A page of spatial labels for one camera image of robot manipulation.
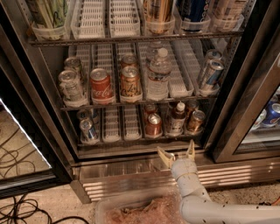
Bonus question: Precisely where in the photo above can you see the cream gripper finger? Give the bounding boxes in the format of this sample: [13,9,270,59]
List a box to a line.
[186,139,195,160]
[157,147,175,168]

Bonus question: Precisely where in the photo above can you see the brown bottle with white cap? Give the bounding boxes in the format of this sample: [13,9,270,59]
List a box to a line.
[166,101,186,137]

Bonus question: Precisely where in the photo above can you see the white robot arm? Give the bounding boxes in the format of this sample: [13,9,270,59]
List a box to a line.
[157,140,280,224]

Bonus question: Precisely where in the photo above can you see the front gold can bottom shelf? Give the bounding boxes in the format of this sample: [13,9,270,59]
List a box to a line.
[186,110,206,134]

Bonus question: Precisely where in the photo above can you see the front copper can bottom shelf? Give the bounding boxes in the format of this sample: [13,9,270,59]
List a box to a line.
[145,113,162,137]

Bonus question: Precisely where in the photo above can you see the copper can shelf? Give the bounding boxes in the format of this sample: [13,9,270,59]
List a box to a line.
[143,103,158,122]
[145,113,162,137]

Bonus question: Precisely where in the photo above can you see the rear gold can bottom shelf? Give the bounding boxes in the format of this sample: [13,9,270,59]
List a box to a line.
[185,100,199,116]

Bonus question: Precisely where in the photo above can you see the rear copper can bottom shelf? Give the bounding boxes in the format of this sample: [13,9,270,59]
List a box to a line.
[143,103,158,122]

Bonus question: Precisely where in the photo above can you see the closed right fridge door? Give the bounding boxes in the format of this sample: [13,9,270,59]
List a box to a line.
[213,0,280,163]

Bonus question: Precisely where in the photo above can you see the steel fridge bottom grille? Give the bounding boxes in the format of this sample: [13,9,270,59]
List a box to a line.
[71,153,280,204]

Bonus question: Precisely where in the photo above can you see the white can right fridge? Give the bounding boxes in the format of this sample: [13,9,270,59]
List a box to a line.
[251,109,267,130]

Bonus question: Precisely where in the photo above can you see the front orange can middle shelf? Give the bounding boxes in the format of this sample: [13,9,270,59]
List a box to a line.
[121,66,142,102]

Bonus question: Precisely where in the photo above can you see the orange can shelf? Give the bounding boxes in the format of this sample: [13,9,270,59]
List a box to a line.
[121,54,138,68]
[121,66,142,102]

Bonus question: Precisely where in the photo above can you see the front blue can bottom shelf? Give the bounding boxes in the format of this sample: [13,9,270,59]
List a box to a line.
[80,118,98,141]

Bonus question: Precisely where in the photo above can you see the front clear water bottle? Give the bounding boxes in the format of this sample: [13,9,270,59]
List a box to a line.
[147,47,172,101]

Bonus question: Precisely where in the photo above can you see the clear water bottle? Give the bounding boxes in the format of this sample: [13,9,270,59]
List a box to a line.
[147,47,172,101]
[145,41,163,65]

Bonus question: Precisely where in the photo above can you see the blue pepsi can right fridge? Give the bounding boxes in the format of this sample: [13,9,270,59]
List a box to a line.
[262,102,280,127]

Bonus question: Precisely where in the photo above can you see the rear blue can bottom shelf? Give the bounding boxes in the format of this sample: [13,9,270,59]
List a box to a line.
[76,108,99,123]

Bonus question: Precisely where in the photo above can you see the rear orange can middle shelf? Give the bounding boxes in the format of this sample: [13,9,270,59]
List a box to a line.
[121,54,138,68]

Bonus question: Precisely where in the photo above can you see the rear clear water bottle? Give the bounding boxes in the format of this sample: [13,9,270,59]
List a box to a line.
[145,41,163,65]

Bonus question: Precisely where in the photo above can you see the front silver can middle shelf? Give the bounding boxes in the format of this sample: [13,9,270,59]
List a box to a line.
[58,70,88,108]

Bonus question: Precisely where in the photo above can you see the silver can shelf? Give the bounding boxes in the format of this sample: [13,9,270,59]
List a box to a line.
[58,70,88,108]
[64,56,84,81]

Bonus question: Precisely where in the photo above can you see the open fridge glass door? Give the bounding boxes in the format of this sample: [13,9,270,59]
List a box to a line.
[0,28,73,199]

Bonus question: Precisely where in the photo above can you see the rear silver can middle shelf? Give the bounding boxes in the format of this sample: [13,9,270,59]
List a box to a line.
[64,56,84,81]

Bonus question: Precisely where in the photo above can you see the blue tall can top shelf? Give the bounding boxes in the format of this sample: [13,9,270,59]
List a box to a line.
[176,0,211,32]

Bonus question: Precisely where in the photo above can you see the gold tall can top shelf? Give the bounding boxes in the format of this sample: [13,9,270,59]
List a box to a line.
[143,0,173,34]

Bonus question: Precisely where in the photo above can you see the pale tall can top shelf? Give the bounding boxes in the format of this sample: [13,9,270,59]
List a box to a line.
[213,0,248,32]

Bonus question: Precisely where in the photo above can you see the green tall can top shelf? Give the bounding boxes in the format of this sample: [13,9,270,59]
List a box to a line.
[25,0,68,29]

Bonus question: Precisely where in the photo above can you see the clear plastic bin with cloth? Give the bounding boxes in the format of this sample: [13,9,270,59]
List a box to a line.
[95,186,187,224]

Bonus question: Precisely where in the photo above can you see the front slim blue silver can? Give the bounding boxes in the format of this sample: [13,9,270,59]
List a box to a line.
[199,59,224,91]

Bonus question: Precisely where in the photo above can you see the slim blue silver can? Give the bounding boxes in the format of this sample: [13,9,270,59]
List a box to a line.
[199,59,224,91]
[197,49,222,82]

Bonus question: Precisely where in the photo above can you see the red coca-cola can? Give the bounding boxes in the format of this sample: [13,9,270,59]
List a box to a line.
[90,68,114,105]

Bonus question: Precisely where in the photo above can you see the rear slim blue silver can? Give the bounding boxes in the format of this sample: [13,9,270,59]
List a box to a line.
[197,49,222,82]

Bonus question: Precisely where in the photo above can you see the black cables on floor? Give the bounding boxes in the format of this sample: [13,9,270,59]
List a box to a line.
[0,194,90,224]

